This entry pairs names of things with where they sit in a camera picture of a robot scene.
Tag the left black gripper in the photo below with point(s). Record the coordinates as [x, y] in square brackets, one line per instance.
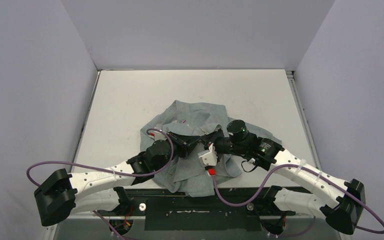
[185, 143]

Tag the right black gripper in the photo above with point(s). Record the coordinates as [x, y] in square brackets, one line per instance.
[216, 141]

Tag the grey zip-up jacket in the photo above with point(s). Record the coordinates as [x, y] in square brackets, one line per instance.
[187, 174]

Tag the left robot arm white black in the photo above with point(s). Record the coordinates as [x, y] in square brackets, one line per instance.
[64, 193]

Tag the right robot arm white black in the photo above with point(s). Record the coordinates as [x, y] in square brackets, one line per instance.
[337, 201]

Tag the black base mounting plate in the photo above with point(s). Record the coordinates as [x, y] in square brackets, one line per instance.
[162, 210]

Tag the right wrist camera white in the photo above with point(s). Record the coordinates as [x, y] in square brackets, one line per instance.
[208, 157]

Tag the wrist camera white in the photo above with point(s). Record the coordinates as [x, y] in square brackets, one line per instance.
[208, 157]
[156, 134]

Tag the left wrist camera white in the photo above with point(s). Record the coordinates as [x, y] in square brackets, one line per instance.
[156, 134]

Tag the aluminium rail frame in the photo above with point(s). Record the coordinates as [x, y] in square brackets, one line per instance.
[304, 121]

